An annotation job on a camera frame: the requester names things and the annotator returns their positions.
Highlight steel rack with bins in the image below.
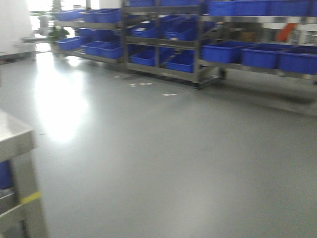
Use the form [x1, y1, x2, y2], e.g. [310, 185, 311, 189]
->
[121, 0, 226, 89]

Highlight steel rack far left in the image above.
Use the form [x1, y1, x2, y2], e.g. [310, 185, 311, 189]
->
[52, 8, 124, 64]

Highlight steel rack right side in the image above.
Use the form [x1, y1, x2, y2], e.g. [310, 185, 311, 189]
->
[201, 0, 317, 82]

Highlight stainless steel work table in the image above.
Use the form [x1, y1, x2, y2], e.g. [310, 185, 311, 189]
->
[0, 111, 50, 238]

